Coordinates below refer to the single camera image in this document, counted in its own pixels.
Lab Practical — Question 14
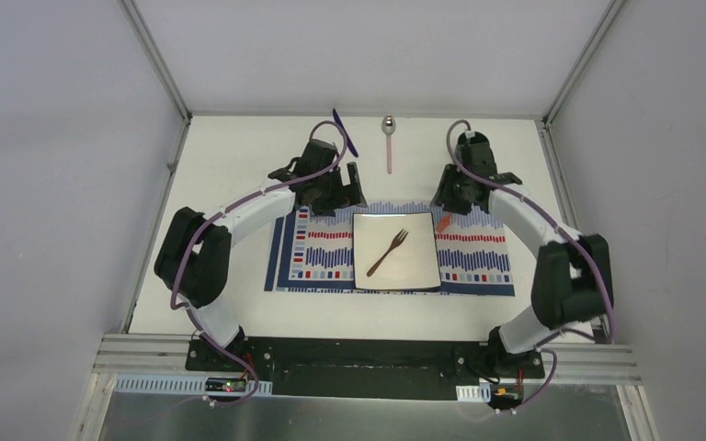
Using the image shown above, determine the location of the blue striped placemat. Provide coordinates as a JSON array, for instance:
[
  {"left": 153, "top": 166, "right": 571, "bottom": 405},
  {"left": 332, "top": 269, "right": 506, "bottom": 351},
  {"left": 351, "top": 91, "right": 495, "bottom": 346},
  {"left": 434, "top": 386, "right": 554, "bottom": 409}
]
[{"left": 265, "top": 200, "right": 515, "bottom": 297}]

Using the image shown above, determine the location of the brown wooden fork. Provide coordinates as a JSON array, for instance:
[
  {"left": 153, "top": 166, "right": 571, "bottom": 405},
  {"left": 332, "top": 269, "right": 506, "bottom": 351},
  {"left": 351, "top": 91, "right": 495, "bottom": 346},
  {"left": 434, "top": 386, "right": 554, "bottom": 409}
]
[{"left": 366, "top": 229, "right": 409, "bottom": 277}]

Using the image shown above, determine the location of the metal spoon pink handle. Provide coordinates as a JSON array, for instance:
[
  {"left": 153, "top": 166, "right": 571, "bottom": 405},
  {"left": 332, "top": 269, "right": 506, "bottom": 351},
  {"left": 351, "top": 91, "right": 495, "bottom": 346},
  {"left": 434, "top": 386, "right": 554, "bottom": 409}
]
[{"left": 381, "top": 115, "right": 396, "bottom": 175}]

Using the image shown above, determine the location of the white square plate black rim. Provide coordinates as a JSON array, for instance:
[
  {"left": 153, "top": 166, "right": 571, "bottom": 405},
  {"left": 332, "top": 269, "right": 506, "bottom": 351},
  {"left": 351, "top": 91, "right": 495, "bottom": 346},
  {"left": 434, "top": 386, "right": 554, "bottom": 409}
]
[{"left": 352, "top": 212, "right": 441, "bottom": 292}]

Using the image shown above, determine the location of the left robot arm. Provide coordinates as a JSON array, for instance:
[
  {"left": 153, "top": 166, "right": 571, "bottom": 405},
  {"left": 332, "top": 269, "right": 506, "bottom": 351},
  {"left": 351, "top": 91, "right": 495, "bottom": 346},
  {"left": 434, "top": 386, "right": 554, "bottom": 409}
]
[{"left": 154, "top": 162, "right": 366, "bottom": 372}]

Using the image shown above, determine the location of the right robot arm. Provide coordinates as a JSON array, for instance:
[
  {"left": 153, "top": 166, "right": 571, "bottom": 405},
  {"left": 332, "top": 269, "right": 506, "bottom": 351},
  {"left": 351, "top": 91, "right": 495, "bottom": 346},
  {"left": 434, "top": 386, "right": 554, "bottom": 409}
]
[{"left": 432, "top": 164, "right": 614, "bottom": 377}]

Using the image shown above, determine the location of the dark green mug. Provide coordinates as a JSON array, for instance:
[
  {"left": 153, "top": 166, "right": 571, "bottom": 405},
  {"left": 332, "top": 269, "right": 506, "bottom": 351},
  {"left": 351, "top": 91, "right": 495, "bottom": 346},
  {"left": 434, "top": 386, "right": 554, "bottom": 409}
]
[{"left": 457, "top": 130, "right": 490, "bottom": 145}]

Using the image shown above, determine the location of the blue plastic knife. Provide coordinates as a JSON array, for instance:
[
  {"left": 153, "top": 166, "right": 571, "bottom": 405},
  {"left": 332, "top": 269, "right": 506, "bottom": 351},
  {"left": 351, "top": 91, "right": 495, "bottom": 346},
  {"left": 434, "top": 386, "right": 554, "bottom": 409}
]
[{"left": 332, "top": 107, "right": 359, "bottom": 158}]

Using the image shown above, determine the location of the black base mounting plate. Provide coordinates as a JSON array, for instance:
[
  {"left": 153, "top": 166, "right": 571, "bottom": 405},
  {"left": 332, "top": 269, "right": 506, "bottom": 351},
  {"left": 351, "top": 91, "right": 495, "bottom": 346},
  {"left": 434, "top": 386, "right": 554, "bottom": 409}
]
[{"left": 185, "top": 337, "right": 545, "bottom": 401}]

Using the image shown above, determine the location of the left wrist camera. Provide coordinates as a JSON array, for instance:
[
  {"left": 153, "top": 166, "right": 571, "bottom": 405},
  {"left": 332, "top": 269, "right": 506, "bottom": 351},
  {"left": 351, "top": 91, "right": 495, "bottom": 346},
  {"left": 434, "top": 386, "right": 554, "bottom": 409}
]
[{"left": 268, "top": 139, "right": 338, "bottom": 182}]

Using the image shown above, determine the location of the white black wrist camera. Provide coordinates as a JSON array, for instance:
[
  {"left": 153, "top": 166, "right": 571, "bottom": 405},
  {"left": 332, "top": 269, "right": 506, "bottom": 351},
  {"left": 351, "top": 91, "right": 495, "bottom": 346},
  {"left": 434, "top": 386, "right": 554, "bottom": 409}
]
[{"left": 453, "top": 142, "right": 522, "bottom": 186}]

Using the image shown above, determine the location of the aluminium frame rail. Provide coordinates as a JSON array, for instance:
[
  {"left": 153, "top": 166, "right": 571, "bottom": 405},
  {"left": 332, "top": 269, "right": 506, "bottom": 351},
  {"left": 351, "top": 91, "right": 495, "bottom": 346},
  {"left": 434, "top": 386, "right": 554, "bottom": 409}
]
[{"left": 93, "top": 334, "right": 643, "bottom": 385}]

